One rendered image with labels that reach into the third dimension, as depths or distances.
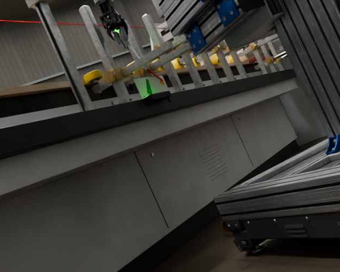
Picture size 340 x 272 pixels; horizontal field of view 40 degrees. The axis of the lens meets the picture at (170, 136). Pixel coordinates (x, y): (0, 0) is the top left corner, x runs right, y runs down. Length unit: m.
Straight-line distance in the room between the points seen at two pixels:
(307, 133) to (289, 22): 3.26
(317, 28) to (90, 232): 1.10
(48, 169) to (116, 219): 0.55
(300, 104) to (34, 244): 3.48
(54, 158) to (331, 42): 0.92
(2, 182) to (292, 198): 0.81
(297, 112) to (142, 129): 2.91
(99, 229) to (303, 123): 3.16
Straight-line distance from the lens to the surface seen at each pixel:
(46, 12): 1.88
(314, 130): 4.73
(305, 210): 1.30
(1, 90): 1.81
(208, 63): 2.88
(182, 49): 2.16
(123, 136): 1.89
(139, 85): 2.10
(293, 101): 4.74
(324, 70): 1.49
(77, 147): 1.67
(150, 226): 2.17
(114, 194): 2.04
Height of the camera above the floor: 0.42
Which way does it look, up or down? 2 degrees up
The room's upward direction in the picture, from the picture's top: 24 degrees counter-clockwise
